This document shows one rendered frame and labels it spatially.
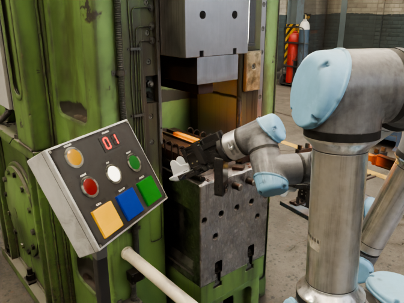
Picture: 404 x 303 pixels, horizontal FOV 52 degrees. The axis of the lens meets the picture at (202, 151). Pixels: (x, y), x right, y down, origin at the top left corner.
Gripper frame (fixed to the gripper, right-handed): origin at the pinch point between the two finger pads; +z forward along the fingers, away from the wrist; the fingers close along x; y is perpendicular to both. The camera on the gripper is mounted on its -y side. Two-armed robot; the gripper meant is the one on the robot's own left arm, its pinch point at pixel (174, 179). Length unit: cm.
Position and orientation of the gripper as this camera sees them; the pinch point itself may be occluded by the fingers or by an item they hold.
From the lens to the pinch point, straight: 119.2
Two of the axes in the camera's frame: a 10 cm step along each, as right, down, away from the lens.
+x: -4.3, 2.9, -8.6
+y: -4.5, -8.9, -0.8
